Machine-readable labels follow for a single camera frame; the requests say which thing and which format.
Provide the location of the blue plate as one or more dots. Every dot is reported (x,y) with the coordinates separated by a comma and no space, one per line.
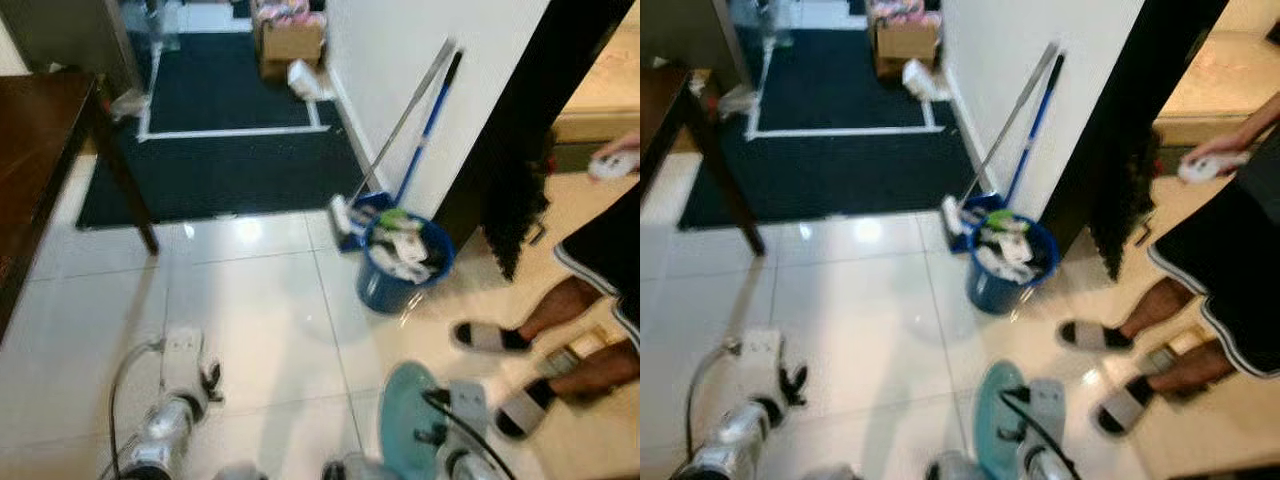
(400,420)
(992,420)

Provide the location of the white handheld object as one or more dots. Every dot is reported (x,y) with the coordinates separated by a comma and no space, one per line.
(610,168)
(1205,170)

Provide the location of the person forearm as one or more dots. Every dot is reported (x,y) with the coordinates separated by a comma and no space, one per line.
(1262,122)

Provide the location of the person hand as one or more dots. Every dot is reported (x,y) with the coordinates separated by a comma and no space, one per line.
(1220,150)
(625,148)

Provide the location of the robot right leg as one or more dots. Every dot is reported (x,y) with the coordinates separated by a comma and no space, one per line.
(350,470)
(955,468)

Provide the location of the robot leg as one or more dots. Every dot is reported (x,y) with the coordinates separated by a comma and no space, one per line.
(240,473)
(350,470)
(955,468)
(825,474)

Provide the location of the robot left leg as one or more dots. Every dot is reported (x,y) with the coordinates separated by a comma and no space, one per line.
(825,474)
(240,473)

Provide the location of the black white slide sandal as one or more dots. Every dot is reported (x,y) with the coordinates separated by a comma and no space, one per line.
(1095,337)
(490,338)
(1125,405)
(525,408)

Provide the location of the blue trash bucket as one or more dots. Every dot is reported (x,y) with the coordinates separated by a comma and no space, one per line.
(385,290)
(995,290)

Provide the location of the person bare leg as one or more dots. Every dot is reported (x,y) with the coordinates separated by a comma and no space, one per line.
(600,370)
(1165,305)
(1195,368)
(565,305)

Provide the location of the dark floor mat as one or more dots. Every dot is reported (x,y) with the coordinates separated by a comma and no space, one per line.
(220,170)
(830,170)

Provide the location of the blue dustpan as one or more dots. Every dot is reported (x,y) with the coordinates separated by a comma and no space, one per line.
(360,215)
(968,215)

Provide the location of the black shorts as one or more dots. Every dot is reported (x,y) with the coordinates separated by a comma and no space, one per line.
(1230,260)
(610,240)

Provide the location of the white plastic bag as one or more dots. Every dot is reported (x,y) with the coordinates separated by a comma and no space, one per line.
(737,100)
(925,80)
(130,103)
(308,80)

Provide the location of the dark wooden table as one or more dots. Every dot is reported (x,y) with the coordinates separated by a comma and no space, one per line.
(665,110)
(30,150)

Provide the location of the open cardboard box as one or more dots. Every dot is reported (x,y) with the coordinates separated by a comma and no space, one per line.
(908,45)
(290,45)

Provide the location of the light wooden platform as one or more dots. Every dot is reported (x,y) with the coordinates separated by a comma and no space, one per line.
(605,90)
(1215,80)

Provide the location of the grey cabinet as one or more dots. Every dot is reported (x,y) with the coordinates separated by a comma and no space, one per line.
(690,30)
(60,35)

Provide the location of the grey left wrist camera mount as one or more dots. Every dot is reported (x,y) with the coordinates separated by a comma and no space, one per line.
(182,355)
(762,358)

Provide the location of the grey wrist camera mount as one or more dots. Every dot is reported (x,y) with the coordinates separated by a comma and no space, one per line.
(182,355)
(468,410)
(762,358)
(1047,410)

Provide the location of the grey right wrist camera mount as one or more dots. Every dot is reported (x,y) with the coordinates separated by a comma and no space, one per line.
(1047,410)
(468,410)

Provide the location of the black door frame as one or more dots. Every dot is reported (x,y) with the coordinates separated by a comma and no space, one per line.
(1130,100)
(530,100)

